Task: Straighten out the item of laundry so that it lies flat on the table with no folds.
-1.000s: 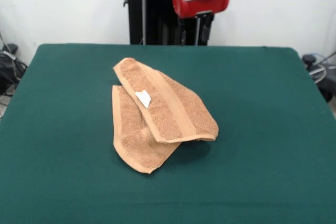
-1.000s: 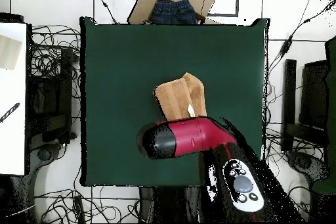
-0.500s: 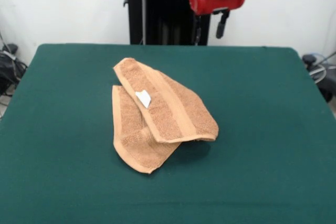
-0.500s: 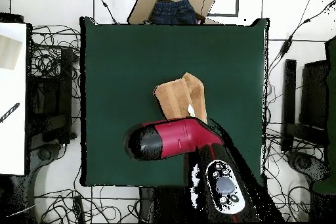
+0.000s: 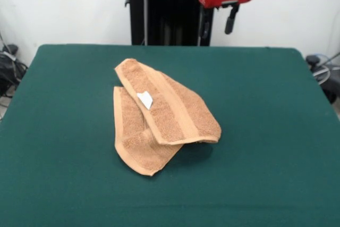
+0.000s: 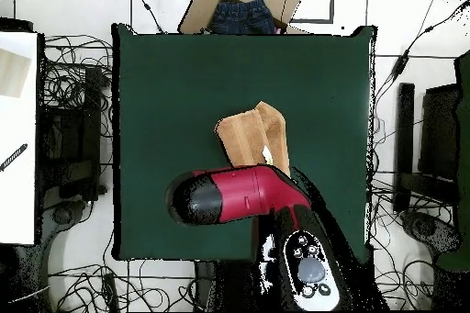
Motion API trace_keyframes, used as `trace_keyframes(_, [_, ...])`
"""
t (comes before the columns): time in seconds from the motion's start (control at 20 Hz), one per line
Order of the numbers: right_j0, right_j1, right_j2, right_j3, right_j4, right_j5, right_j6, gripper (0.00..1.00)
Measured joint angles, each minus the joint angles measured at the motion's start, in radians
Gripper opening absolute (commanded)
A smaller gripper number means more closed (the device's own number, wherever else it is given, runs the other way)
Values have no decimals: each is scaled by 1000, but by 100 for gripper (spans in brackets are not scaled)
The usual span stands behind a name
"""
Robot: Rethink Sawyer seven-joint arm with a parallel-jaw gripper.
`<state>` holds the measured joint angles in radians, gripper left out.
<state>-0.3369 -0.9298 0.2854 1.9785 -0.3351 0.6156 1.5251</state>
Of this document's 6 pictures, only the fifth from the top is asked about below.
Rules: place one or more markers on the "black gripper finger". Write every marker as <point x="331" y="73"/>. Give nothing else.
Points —
<point x="230" y="23"/>
<point x="205" y="27"/>

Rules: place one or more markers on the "orange terry towel white tag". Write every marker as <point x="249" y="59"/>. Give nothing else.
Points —
<point x="170" y="110"/>

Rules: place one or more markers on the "dark green tablecloth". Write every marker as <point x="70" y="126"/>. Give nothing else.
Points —
<point x="66" y="163"/>

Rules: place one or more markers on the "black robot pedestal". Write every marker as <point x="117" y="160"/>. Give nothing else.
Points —
<point x="164" y="11"/>

